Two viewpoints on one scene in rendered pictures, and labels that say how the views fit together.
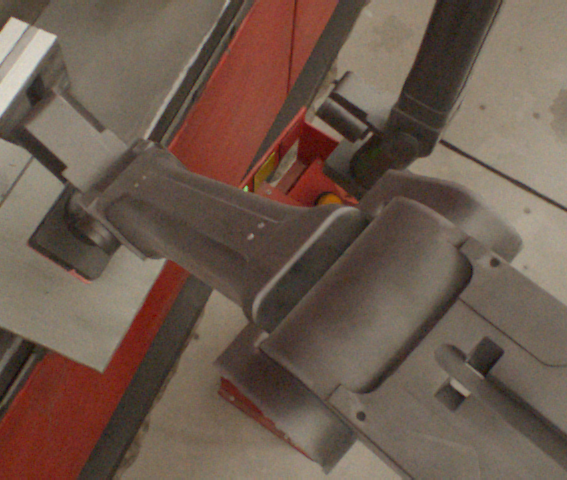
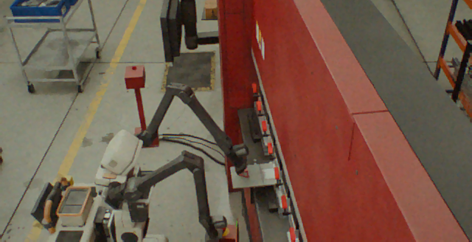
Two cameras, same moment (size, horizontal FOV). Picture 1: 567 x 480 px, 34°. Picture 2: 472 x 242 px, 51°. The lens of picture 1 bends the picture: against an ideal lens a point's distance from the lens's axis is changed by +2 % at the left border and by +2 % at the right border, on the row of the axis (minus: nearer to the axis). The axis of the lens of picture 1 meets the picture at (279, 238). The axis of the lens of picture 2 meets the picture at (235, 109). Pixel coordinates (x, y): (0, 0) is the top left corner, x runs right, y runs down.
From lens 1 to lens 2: 268 cm
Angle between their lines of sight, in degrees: 78
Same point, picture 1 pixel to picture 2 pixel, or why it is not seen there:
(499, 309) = (178, 87)
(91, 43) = (283, 227)
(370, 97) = (216, 218)
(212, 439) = not seen: outside the picture
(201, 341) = not seen: outside the picture
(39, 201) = (257, 179)
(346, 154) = (219, 232)
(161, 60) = (268, 232)
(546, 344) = (175, 87)
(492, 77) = not seen: outside the picture
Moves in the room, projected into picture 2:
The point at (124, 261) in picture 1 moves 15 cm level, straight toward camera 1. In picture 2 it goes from (237, 178) to (219, 167)
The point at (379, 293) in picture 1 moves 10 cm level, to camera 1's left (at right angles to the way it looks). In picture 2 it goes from (185, 88) to (202, 83)
